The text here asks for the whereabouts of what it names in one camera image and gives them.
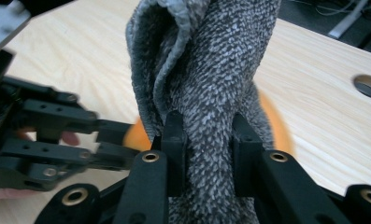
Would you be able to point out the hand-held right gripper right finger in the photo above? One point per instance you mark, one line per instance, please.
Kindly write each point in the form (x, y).
(245, 155)

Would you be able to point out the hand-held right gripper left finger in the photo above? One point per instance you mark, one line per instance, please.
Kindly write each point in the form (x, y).
(175, 149)

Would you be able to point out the orange plush toy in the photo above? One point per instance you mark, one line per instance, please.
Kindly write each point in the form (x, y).
(136, 137)

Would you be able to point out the grey fluffy towel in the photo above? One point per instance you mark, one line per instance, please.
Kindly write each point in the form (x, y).
(205, 77)

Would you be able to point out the white desk frame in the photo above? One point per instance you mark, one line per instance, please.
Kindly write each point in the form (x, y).
(346, 20)

